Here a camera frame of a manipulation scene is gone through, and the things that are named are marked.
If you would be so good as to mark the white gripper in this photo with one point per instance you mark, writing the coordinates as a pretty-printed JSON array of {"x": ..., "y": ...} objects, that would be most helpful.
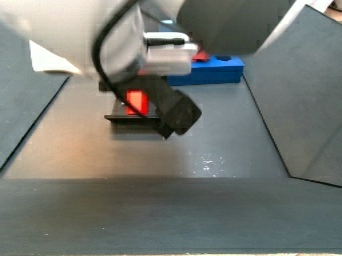
[{"x": 169, "y": 52}]

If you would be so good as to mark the red hexagon bar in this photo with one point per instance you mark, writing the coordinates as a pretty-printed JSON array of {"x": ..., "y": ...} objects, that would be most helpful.
[{"x": 139, "y": 100}]

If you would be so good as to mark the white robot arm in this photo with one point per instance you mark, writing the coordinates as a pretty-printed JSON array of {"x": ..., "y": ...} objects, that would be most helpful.
[{"x": 101, "y": 32}]

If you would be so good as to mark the blue foam shape board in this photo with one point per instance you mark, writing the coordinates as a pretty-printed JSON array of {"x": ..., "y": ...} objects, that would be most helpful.
[{"x": 215, "y": 71}]

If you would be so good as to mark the red pentagon block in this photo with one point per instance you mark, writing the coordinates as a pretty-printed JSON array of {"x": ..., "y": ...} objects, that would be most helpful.
[{"x": 200, "y": 57}]

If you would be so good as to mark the black curved holder stand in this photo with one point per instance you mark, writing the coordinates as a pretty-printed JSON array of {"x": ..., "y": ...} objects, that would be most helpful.
[{"x": 128, "y": 115}]

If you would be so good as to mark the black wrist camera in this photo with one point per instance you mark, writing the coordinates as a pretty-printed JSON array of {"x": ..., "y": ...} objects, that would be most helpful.
[{"x": 175, "y": 109}]

